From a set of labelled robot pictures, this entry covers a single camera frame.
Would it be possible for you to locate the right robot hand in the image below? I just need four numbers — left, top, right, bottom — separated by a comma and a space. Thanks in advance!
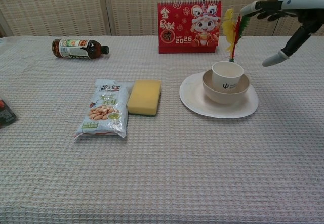
239, 0, 324, 67

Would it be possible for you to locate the white paper cup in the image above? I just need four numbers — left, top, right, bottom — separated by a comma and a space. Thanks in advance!
211, 60, 245, 91

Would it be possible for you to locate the beige bowl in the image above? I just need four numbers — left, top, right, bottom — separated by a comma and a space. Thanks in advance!
201, 69, 251, 105

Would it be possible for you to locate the white paper plate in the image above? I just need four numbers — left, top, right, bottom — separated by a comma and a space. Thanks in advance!
179, 71, 259, 119

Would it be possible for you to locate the feather shuttlecock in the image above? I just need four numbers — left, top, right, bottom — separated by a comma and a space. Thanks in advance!
221, 8, 251, 63

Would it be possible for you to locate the red 2026 desk calendar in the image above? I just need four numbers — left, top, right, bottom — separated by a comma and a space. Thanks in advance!
157, 0, 222, 55

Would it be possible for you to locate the yellow sponge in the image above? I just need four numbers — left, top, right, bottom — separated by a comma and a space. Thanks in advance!
126, 79, 162, 116

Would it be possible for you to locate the peanut snack bag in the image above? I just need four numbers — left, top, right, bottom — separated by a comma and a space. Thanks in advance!
74, 79, 133, 142

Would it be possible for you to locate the beige woven tablecloth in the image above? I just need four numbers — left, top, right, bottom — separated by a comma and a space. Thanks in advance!
0, 35, 324, 224

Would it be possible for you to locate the woven folding screen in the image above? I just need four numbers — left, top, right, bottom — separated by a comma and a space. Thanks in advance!
0, 0, 324, 38

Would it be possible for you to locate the dark sauce bottle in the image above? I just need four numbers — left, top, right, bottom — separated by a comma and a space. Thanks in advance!
51, 38, 110, 60

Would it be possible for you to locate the dark red snack packet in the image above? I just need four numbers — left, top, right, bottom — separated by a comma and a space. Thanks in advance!
0, 92, 18, 129

